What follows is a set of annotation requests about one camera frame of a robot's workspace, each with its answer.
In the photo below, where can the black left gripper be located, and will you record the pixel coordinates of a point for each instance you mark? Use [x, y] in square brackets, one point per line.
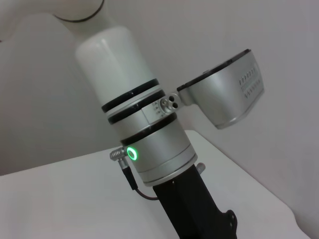
[187, 211]

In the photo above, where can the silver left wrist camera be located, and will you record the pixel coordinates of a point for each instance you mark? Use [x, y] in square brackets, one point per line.
[219, 99]

